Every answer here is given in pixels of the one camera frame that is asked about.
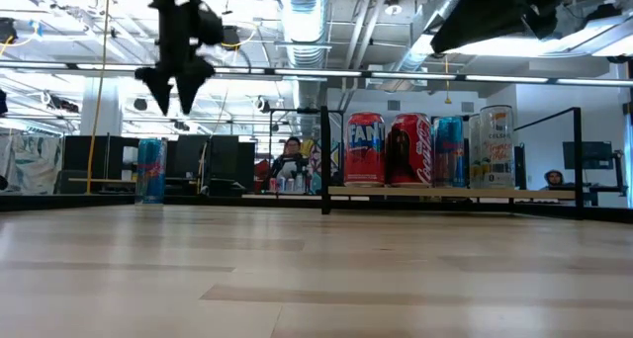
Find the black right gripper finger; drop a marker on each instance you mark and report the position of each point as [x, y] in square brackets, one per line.
[504, 24]
[494, 2]

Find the silver smooth ventilation duct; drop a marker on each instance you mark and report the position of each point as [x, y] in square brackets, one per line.
[420, 31]

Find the orange Fanta can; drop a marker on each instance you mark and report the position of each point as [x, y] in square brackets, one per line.
[364, 150]

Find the wooden shelf black metal frame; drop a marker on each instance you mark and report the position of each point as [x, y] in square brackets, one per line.
[445, 193]

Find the black cabinet row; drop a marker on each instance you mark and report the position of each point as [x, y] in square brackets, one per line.
[222, 160]

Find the long ceiling light strip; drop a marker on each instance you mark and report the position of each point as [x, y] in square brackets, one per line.
[494, 78]

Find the black aluminium rail frame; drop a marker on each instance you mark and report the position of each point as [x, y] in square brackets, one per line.
[74, 202]

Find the person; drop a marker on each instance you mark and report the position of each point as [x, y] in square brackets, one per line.
[555, 179]
[292, 162]

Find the black computer monitor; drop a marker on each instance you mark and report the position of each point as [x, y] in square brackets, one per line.
[588, 155]

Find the black ceiling speaker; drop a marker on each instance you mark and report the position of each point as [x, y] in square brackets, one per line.
[232, 36]

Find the blue silver Red Bull can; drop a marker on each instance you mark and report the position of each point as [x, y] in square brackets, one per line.
[151, 172]
[449, 152]

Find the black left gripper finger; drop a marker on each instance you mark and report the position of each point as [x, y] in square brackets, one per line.
[193, 81]
[155, 86]

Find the patterned white curtain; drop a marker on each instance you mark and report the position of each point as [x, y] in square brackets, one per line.
[29, 165]

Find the red Coca-Cola can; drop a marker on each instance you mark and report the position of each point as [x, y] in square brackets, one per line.
[410, 150]

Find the silver ribbed ventilation duct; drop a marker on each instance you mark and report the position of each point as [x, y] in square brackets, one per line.
[304, 26]

